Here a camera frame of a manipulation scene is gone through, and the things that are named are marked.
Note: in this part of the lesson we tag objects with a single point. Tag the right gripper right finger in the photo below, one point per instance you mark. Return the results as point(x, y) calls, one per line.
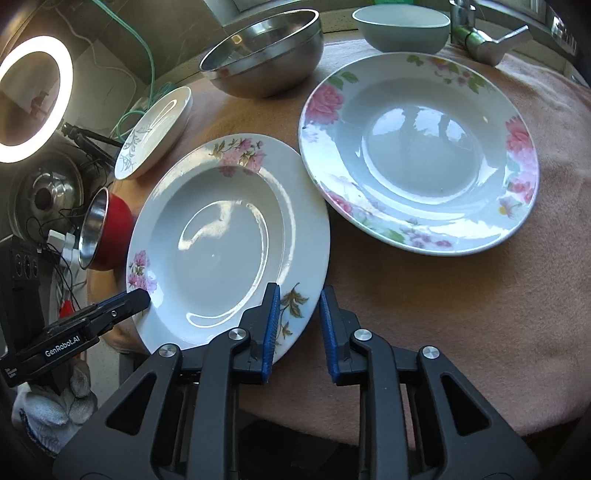
point(420, 416)

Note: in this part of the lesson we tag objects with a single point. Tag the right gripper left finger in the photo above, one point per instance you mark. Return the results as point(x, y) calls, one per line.
point(176, 415)

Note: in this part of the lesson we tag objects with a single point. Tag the red steel bowl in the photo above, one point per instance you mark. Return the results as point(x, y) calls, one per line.
point(105, 233)

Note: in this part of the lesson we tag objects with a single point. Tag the white plate grey leaf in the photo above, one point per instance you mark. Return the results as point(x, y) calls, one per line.
point(154, 134)

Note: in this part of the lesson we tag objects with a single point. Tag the large floral rim plate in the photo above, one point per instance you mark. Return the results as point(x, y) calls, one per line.
point(420, 152)

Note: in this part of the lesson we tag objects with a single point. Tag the large steel bowl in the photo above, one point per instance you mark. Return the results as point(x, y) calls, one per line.
point(267, 57)

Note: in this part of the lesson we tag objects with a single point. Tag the chrome kitchen faucet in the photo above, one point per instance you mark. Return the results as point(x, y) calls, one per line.
point(480, 46)

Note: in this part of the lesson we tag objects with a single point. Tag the left white gloved hand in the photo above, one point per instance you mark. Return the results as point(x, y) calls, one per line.
point(49, 419)

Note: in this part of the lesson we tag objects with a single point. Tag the steel pot lid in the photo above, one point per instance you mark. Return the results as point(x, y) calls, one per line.
point(47, 193)

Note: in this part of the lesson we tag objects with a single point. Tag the black tripod stand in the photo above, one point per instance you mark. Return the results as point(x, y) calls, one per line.
point(84, 140)

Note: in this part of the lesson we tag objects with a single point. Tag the pale blue ceramic bowl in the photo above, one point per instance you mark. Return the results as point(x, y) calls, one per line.
point(403, 28)

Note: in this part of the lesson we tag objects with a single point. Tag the white ring light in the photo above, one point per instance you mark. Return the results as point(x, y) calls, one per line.
point(36, 86)

